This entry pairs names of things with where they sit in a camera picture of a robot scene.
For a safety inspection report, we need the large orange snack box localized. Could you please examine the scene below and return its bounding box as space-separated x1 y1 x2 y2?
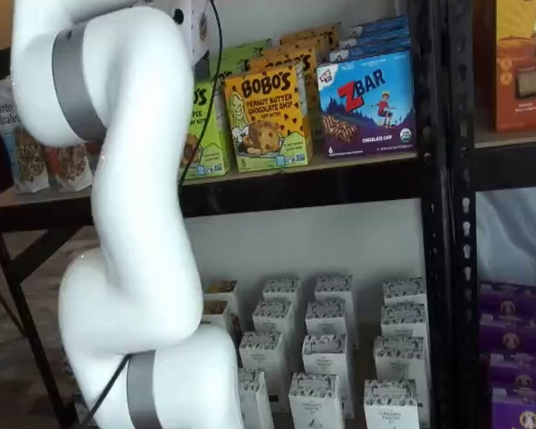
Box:
474 0 536 134

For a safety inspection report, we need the blue purple ZBar box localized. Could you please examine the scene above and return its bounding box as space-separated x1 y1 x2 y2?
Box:
329 38 413 64
338 26 411 48
348 14 410 38
316 49 418 158

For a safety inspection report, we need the yellow Bobo's peanut butter box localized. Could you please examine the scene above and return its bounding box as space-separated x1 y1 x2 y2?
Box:
224 67 315 173
279 21 341 46
248 46 319 135
263 34 331 60

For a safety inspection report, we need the black cable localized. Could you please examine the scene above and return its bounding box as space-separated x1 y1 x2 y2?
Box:
177 0 225 185
77 355 131 429

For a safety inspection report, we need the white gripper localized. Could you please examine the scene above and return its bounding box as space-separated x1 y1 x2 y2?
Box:
177 0 213 82

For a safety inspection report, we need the purple snack box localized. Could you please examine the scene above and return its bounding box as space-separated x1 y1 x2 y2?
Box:
479 280 536 316
488 352 536 397
490 392 536 429
478 312 536 355

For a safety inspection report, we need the granola bag orange label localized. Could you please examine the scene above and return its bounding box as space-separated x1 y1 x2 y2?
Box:
0 80 46 195

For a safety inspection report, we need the white yellow granola box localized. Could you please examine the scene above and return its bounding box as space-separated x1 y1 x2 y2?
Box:
200 279 241 310
199 299 234 337

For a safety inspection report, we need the black metal shelf rack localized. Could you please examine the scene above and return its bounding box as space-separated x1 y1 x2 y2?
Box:
446 0 536 429
0 0 453 429

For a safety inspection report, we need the wooden shelf board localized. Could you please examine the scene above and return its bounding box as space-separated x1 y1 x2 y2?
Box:
474 126 536 149
0 150 420 211

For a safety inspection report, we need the green Bobo's apple pie box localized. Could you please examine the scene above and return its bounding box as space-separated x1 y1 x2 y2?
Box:
213 55 256 90
231 38 274 53
180 79 231 178
221 44 270 64

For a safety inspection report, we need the white organic pasta box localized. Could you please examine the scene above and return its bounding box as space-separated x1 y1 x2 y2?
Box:
301 332 350 419
262 276 303 310
237 368 275 429
363 379 424 429
373 334 431 386
288 372 343 429
380 303 430 344
314 274 355 310
304 299 348 341
251 299 295 341
381 277 427 315
239 330 284 382

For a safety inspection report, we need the translucent plastic sheet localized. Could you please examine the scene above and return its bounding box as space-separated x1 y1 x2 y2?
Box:
475 186 536 288

